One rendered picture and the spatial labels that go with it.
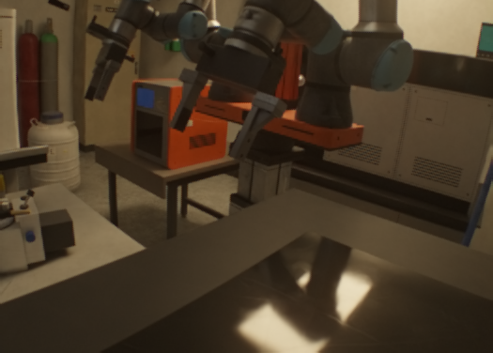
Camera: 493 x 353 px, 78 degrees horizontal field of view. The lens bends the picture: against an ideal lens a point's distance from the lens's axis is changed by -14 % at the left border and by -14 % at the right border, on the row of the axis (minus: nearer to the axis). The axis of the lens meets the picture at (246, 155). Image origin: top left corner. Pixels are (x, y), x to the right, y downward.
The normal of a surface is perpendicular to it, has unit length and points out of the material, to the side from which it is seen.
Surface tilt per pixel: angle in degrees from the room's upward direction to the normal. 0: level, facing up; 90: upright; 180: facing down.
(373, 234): 0
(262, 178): 90
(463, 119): 90
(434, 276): 0
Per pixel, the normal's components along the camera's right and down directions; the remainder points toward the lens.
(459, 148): -0.63, 0.16
